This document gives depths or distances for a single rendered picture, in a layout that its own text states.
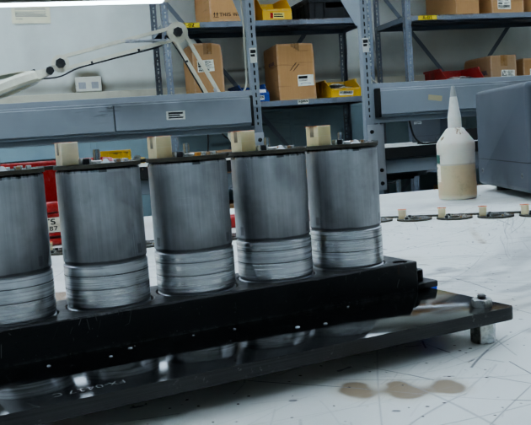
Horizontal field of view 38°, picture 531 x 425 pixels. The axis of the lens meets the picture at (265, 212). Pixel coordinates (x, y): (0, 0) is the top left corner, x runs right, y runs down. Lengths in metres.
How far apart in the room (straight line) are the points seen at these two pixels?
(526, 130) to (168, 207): 0.46
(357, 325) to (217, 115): 2.40
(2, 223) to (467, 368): 0.13
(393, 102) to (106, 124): 1.00
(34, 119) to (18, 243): 2.35
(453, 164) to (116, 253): 0.51
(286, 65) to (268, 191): 4.25
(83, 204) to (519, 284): 0.18
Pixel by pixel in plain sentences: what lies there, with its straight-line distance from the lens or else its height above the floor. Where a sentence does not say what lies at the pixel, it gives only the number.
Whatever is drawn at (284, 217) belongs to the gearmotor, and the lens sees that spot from 0.24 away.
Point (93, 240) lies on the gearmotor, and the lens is 0.22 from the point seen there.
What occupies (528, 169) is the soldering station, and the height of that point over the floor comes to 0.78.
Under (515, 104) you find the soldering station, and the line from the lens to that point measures 0.69.
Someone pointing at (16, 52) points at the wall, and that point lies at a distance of 4.73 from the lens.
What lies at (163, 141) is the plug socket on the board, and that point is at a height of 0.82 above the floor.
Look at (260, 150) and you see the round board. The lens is 0.24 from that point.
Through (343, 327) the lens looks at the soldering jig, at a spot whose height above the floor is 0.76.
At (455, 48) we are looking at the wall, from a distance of 5.39.
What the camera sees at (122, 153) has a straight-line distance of 2.66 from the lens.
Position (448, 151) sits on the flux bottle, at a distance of 0.70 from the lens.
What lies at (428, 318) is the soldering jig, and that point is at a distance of 0.23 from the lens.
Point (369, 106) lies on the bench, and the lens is 2.82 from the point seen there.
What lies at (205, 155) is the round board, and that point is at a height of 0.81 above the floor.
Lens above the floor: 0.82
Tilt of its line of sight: 5 degrees down
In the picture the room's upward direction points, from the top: 4 degrees counter-clockwise
